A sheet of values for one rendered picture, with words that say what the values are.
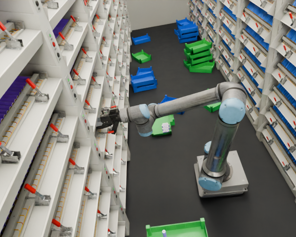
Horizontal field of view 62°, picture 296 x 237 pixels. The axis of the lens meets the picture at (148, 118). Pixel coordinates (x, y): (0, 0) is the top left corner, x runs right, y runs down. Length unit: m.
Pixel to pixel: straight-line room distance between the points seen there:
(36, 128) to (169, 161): 1.61
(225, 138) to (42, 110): 0.92
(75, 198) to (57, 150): 0.21
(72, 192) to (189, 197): 1.15
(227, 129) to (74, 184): 0.78
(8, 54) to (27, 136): 0.23
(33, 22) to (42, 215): 0.61
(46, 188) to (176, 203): 1.29
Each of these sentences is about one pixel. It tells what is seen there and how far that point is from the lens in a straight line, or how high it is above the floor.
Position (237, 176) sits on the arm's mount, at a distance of 1.96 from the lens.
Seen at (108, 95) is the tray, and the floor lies 0.73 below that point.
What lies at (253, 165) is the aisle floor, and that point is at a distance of 2.24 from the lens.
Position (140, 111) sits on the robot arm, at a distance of 1.44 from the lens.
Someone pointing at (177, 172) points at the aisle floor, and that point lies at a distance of 2.16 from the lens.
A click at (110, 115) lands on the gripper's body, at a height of 0.83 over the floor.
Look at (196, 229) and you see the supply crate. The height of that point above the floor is 0.40.
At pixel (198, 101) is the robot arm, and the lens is 1.43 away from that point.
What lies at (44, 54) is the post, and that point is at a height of 1.37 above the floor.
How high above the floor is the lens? 1.68
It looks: 38 degrees down
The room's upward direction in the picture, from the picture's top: 12 degrees counter-clockwise
